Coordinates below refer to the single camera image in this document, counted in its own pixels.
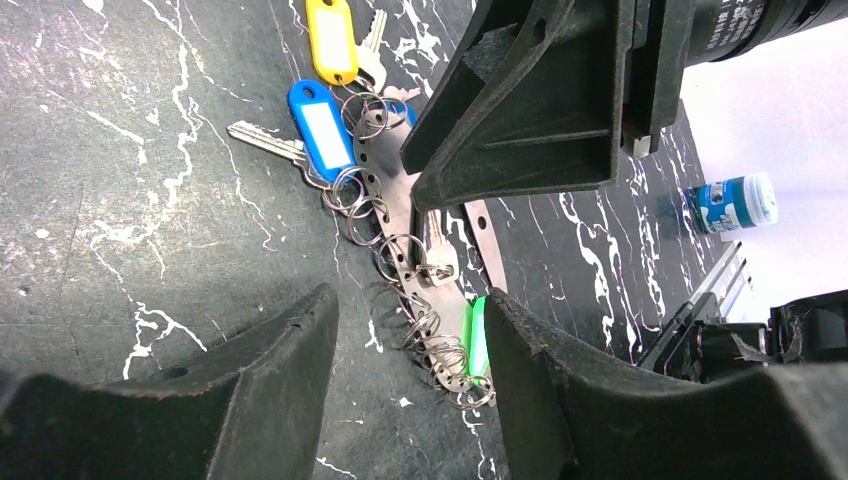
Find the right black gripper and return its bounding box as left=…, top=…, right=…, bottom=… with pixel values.
left=622, top=1, right=847, bottom=158

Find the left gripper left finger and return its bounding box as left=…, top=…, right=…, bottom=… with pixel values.
left=1, top=284, right=340, bottom=479

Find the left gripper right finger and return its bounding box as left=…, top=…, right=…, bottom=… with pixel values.
left=485, top=289, right=847, bottom=479

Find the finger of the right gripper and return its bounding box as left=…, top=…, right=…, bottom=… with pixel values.
left=409, top=1, right=635, bottom=210
left=401, top=1, right=577, bottom=175

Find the green key tag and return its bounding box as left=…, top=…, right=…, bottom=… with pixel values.
left=461, top=296, right=489, bottom=384

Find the yellow key tag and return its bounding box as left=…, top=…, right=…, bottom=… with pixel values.
left=305, top=0, right=359, bottom=86

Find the blue key tag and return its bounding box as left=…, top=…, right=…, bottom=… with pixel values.
left=287, top=79, right=356, bottom=184

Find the silver key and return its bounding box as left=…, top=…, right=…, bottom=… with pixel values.
left=355, top=9, right=388, bottom=93
left=421, top=209, right=459, bottom=287
left=226, top=120, right=330, bottom=191

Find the blue white tape roll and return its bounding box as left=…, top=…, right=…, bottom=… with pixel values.
left=686, top=173, right=779, bottom=234

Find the aluminium frame rail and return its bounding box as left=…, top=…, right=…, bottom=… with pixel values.
left=637, top=242, right=774, bottom=383

